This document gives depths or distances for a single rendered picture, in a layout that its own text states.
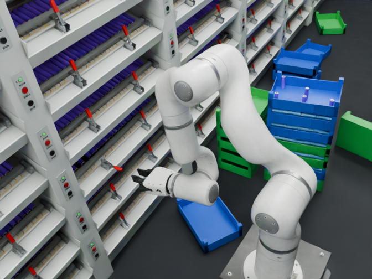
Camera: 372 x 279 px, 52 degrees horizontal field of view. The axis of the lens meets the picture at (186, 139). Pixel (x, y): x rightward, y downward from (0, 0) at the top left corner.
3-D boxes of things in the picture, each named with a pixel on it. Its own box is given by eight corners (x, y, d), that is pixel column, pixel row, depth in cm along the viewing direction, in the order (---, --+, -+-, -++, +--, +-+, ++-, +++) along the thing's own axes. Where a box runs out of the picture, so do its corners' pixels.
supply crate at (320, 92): (341, 92, 179) (344, 77, 174) (336, 118, 165) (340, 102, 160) (276, 84, 189) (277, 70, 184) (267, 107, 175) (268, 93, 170)
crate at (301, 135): (335, 119, 190) (338, 106, 184) (331, 145, 176) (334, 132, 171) (274, 110, 200) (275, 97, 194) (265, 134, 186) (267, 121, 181)
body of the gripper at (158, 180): (170, 202, 130) (145, 195, 137) (185, 182, 137) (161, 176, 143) (164, 186, 126) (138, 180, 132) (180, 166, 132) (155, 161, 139)
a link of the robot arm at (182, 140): (185, 101, 124) (203, 175, 139) (156, 125, 113) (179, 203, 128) (209, 102, 119) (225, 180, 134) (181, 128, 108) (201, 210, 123)
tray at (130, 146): (171, 114, 181) (175, 101, 174) (84, 203, 144) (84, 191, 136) (137, 93, 185) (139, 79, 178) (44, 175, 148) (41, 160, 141)
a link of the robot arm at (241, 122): (272, 226, 106) (295, 191, 116) (309, 222, 97) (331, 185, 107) (172, 72, 97) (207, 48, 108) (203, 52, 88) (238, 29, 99)
